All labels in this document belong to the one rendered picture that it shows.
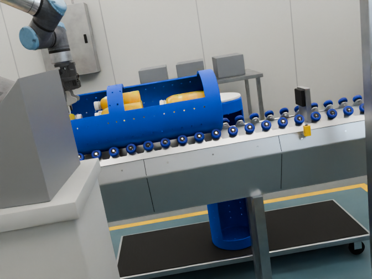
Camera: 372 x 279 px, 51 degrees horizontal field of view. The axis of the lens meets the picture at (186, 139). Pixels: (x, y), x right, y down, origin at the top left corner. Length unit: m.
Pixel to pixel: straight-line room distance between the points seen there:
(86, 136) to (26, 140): 0.85
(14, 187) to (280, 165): 1.23
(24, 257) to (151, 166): 0.89
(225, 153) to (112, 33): 3.54
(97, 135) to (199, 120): 0.43
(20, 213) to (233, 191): 1.16
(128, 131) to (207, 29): 3.52
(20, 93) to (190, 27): 4.29
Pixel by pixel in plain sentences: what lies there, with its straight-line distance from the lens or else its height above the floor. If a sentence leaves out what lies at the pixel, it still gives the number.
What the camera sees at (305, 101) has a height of 1.02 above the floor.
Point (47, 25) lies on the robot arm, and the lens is 1.64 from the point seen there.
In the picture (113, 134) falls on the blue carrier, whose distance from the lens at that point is 1.67.
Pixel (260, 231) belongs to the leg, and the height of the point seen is 0.45.
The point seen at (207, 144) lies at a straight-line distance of 1.72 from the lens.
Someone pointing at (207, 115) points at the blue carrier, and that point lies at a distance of 1.67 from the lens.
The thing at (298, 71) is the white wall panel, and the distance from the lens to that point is 5.34.
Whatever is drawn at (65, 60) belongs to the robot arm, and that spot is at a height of 1.37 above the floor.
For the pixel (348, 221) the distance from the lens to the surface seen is 2.67.
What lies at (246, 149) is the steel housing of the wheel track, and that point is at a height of 0.88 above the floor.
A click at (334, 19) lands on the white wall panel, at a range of 5.49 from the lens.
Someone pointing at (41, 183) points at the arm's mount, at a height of 1.14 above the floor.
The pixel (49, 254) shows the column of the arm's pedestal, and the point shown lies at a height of 0.99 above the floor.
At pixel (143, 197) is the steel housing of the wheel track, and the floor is 0.73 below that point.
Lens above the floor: 1.39
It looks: 14 degrees down
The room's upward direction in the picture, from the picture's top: 9 degrees counter-clockwise
